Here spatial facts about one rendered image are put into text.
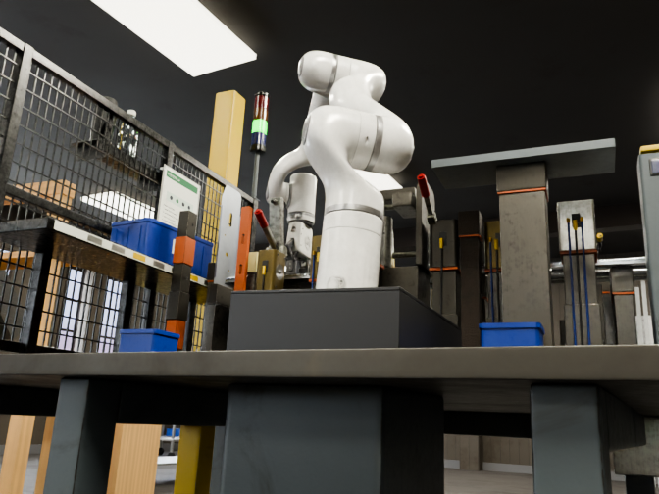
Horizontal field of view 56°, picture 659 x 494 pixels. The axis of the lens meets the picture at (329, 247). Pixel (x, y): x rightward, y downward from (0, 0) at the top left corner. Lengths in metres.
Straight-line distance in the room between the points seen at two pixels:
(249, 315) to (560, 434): 0.56
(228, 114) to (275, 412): 1.92
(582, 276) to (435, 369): 0.72
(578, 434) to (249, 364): 0.46
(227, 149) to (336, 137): 1.53
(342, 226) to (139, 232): 0.87
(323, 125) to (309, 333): 0.43
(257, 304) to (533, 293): 0.55
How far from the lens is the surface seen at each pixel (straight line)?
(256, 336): 1.10
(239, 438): 1.12
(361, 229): 1.19
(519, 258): 1.32
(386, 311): 0.98
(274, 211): 1.78
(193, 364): 1.01
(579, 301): 1.45
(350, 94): 1.45
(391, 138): 1.28
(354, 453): 1.01
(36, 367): 1.28
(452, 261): 1.48
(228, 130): 2.78
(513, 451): 10.30
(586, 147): 1.36
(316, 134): 1.25
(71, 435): 1.25
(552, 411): 0.82
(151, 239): 1.91
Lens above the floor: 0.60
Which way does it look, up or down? 16 degrees up
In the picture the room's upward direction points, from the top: 3 degrees clockwise
